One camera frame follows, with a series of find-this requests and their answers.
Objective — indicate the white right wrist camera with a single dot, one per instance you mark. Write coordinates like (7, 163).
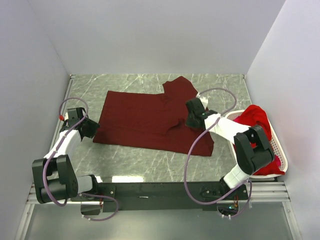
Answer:
(204, 100)

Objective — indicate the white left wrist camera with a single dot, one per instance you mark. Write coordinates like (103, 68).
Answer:
(63, 117)

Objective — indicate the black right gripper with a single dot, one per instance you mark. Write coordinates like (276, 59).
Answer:
(188, 123)

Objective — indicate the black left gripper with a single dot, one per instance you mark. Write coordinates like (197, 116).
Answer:
(93, 125)

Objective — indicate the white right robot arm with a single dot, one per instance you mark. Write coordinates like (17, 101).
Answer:
(253, 150)

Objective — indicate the pink garment in basket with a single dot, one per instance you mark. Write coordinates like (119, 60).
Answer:
(277, 161)

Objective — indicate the white perforated laundry basket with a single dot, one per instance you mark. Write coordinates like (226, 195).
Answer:
(276, 146)

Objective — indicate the dark red t shirt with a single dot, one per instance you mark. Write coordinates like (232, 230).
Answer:
(151, 121)

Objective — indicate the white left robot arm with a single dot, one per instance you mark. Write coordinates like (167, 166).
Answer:
(54, 173)

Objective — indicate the aluminium frame rail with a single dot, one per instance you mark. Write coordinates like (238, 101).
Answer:
(269, 217)

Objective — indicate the bright red t shirt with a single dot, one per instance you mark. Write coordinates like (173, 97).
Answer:
(255, 115)

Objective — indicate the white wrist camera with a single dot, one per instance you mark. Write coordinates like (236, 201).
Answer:
(204, 100)
(63, 117)

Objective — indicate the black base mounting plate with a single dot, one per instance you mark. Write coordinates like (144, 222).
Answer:
(136, 196)

